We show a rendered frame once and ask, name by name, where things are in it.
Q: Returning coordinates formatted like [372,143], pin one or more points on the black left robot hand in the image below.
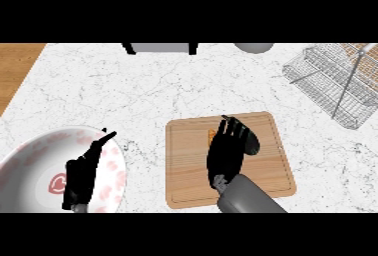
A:
[79,176]

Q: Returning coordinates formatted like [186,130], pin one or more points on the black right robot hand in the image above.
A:
[228,156]

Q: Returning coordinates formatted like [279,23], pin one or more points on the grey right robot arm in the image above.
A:
[248,196]

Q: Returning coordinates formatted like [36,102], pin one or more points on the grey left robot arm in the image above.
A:
[80,208]

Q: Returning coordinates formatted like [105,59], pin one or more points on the wooden cutting board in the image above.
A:
[197,166]

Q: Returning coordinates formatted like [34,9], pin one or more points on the golden croissant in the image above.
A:
[212,136]

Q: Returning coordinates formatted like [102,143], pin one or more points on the white bowl with pink pattern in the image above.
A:
[34,173]

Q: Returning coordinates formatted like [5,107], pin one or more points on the grey round object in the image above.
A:
[254,47]

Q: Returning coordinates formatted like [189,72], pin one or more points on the grey appliance with black legs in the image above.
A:
[160,47]

